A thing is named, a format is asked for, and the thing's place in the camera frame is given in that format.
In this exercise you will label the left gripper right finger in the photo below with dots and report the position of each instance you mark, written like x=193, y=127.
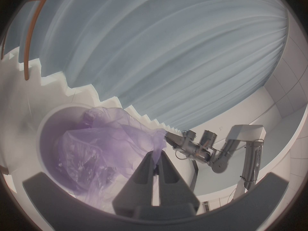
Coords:
x=175, y=191

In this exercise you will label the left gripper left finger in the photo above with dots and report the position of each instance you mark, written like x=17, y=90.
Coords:
x=134, y=189

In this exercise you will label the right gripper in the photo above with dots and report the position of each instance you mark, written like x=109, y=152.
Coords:
x=192, y=150

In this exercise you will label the purple plastic bag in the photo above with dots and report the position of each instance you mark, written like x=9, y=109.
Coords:
x=108, y=138

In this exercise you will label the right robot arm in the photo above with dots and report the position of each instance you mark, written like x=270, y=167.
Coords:
x=247, y=132

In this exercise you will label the white trash bin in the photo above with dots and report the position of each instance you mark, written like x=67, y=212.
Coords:
x=42, y=129

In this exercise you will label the blue-grey curtain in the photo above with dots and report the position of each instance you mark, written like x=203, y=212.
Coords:
x=168, y=56

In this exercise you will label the white cushioned wooden chair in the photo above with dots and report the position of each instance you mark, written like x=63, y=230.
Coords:
x=28, y=44

